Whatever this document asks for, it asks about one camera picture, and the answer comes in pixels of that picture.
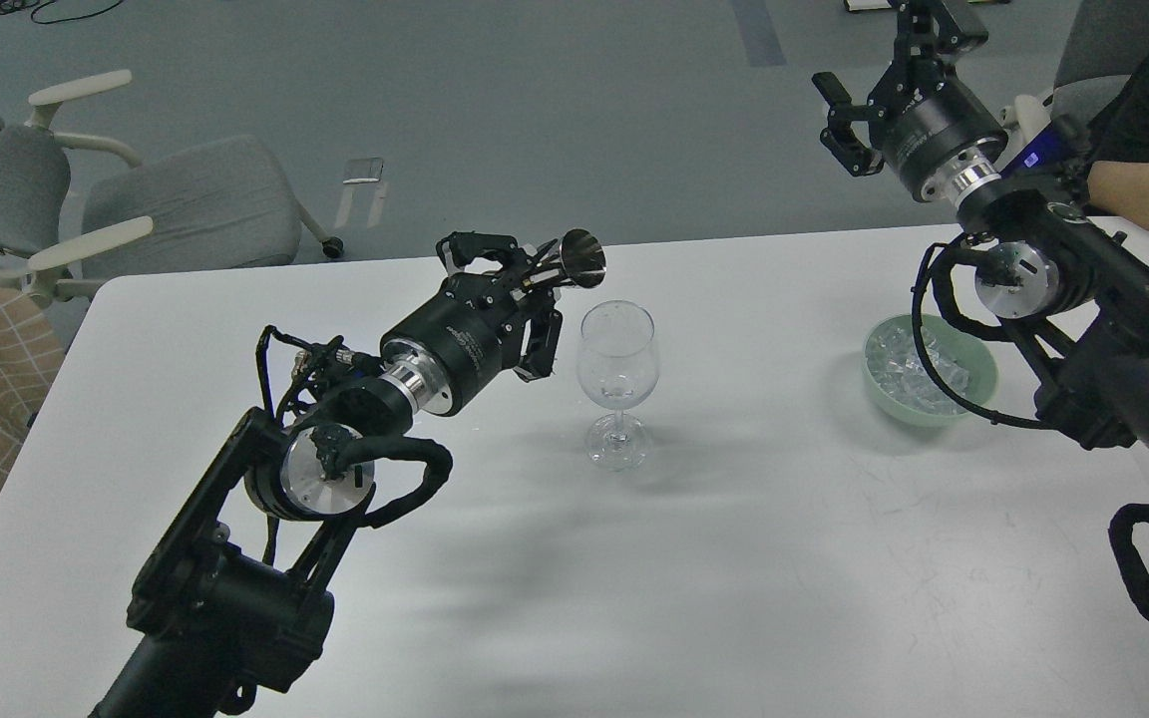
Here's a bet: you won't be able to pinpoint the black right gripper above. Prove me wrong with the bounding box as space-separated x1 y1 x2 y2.
812 1 1008 201

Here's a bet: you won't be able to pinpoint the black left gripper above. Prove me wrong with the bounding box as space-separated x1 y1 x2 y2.
380 231 563 417

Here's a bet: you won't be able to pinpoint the steel cocktail jigger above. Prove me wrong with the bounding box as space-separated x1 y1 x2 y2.
520 227 606 291

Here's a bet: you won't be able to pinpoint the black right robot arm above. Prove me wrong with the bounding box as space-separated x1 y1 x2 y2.
813 1 1149 622

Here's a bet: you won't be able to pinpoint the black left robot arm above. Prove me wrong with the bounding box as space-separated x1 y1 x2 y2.
93 230 606 717

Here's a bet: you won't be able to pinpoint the clear wine glass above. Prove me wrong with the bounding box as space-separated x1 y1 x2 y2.
577 300 660 472

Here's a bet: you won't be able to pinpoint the clear ice cubes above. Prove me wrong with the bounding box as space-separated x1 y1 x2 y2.
867 321 979 416

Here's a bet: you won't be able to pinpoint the metal floor plate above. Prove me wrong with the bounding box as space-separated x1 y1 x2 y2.
333 156 388 230

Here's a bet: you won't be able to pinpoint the grey chair at right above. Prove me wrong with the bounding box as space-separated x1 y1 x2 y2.
1001 1 1149 150

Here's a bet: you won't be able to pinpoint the green bowl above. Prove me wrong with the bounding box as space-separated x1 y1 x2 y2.
863 314 998 429

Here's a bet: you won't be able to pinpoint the grey office chair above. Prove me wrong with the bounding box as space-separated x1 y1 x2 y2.
0 70 344 306

